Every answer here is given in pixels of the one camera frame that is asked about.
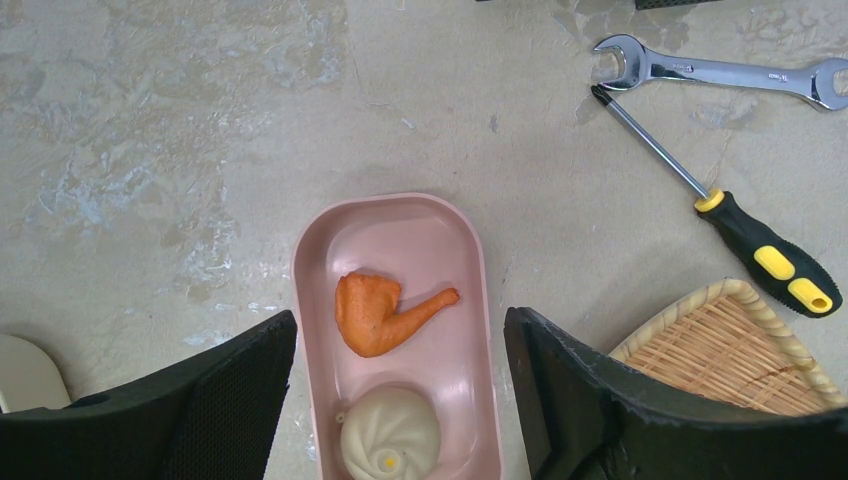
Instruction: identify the beige lunch box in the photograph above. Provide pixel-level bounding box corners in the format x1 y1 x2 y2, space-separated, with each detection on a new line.
1 335 72 413

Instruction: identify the orange fried chicken piece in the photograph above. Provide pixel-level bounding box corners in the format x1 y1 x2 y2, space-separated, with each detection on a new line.
335 272 460 358

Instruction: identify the beige steamed bun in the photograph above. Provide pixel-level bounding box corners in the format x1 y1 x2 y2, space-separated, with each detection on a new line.
336 386 441 479

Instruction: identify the black foam block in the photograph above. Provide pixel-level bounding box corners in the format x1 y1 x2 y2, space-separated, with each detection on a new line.
634 0 714 10

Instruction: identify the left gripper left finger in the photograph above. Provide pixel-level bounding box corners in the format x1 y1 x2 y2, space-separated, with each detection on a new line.
1 310 298 479

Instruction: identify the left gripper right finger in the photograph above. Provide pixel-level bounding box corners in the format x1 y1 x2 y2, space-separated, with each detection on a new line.
504 307 847 479

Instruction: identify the silver wrench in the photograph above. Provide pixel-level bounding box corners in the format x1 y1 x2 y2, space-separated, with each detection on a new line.
593 34 847 111

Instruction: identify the yellow black screwdriver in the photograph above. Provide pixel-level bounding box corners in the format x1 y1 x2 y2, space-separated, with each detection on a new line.
590 85 843 318

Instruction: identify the pink lunch box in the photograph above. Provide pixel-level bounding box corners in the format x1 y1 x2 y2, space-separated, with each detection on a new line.
291 193 503 479

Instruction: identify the woven bamboo basket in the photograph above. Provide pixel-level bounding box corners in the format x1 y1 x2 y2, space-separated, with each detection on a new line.
610 278 847 416

